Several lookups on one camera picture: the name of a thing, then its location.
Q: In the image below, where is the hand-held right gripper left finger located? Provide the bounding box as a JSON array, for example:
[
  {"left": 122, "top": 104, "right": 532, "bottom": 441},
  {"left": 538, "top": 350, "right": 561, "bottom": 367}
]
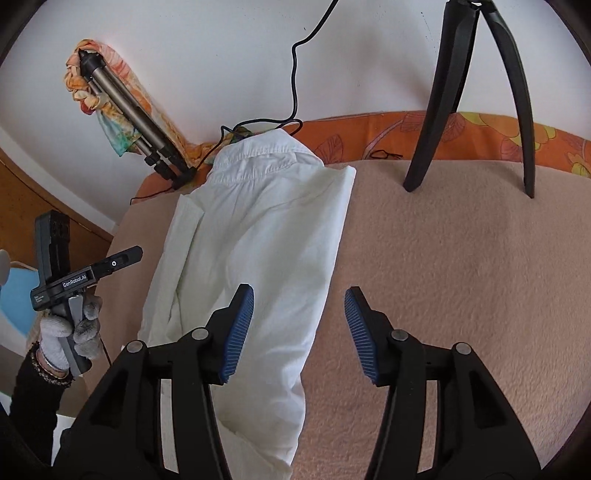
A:
[{"left": 53, "top": 284, "right": 256, "bottom": 480}]

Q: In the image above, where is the black mini tripod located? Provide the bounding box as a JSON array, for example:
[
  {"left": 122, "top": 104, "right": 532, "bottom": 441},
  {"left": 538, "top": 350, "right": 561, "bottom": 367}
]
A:
[{"left": 403, "top": 0, "right": 536, "bottom": 199}]

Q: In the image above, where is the person's left hand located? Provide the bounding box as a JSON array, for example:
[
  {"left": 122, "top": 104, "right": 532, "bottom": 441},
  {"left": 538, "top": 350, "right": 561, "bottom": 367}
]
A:
[{"left": 39, "top": 295, "right": 103, "bottom": 371}]

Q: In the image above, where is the black power cable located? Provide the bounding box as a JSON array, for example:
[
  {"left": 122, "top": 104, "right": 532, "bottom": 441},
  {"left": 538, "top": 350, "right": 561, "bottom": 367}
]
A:
[{"left": 129, "top": 0, "right": 339, "bottom": 206}]

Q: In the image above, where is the white shirt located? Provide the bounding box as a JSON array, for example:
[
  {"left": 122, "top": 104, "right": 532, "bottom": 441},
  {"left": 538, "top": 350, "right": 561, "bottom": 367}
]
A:
[{"left": 137, "top": 128, "right": 357, "bottom": 480}]

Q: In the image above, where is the person's left forearm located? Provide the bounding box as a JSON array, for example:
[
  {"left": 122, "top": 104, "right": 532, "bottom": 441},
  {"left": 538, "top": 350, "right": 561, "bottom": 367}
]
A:
[{"left": 8, "top": 355, "right": 75, "bottom": 466}]

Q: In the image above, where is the orange floral bed sheet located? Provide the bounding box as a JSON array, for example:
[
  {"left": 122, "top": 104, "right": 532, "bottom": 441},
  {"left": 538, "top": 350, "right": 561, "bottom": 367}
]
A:
[{"left": 136, "top": 111, "right": 591, "bottom": 204}]

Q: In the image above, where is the folded silver tripod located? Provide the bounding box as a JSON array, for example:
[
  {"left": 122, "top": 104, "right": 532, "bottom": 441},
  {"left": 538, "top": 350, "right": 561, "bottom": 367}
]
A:
[{"left": 78, "top": 50, "right": 197, "bottom": 190}]

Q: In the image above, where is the beaded bracelet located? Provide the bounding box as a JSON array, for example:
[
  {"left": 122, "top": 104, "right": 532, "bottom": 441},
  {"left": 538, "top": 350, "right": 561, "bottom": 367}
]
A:
[{"left": 30, "top": 344, "right": 75, "bottom": 382}]

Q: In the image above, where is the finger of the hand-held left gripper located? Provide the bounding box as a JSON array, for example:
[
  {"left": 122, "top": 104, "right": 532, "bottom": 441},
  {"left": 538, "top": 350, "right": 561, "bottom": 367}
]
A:
[{"left": 93, "top": 246, "right": 144, "bottom": 278}]

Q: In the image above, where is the orange patterned scarf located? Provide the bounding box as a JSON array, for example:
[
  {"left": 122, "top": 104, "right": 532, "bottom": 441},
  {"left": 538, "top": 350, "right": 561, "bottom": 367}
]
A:
[{"left": 64, "top": 39, "right": 218, "bottom": 171}]

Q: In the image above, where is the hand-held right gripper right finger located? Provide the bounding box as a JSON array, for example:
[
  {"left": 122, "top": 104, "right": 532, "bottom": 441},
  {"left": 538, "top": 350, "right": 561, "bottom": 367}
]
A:
[{"left": 345, "top": 286, "right": 542, "bottom": 480}]

